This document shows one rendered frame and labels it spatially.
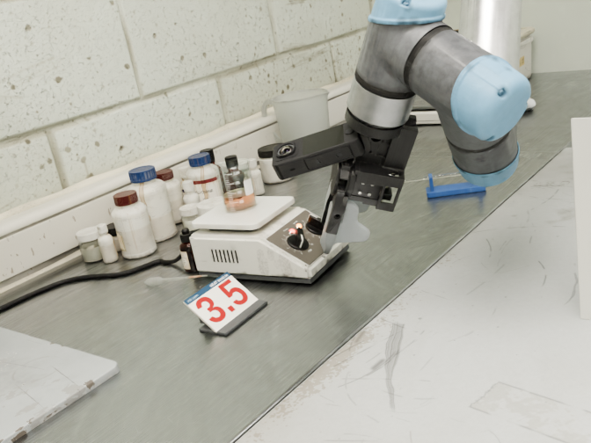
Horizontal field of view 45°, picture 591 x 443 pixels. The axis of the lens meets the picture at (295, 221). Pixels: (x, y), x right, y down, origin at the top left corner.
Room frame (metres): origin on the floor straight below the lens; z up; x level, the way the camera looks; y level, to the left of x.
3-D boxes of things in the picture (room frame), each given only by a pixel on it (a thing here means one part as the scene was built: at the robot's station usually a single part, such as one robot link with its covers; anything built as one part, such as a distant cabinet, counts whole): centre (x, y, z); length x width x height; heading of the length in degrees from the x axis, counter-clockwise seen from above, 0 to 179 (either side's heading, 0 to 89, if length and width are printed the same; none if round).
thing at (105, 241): (1.14, 0.32, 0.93); 0.03 x 0.03 x 0.07
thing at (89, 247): (1.17, 0.35, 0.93); 0.05 x 0.05 x 0.05
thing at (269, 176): (1.47, 0.02, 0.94); 0.07 x 0.07 x 0.07
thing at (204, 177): (1.32, 0.16, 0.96); 0.06 x 0.06 x 0.11
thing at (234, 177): (1.02, 0.08, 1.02); 0.06 x 0.05 x 0.08; 78
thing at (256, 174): (1.38, 0.06, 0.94); 0.03 x 0.03 x 0.07
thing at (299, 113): (1.61, -0.05, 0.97); 0.18 x 0.13 x 0.15; 58
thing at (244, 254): (1.00, 0.05, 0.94); 0.22 x 0.13 x 0.08; 57
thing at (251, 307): (0.84, 0.11, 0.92); 0.09 x 0.06 x 0.04; 144
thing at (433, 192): (1.17, -0.28, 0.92); 0.10 x 0.03 x 0.04; 79
